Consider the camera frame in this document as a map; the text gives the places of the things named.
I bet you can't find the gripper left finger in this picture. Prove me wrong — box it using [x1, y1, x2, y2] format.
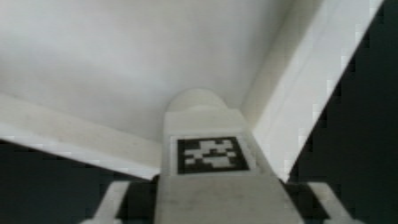
[78, 181, 156, 224]

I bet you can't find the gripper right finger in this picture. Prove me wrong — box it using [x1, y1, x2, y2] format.
[284, 182, 364, 224]

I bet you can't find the white table leg front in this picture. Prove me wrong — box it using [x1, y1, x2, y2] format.
[154, 89, 304, 224]

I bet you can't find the white square tabletop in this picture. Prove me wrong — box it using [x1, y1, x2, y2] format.
[0, 0, 385, 178]

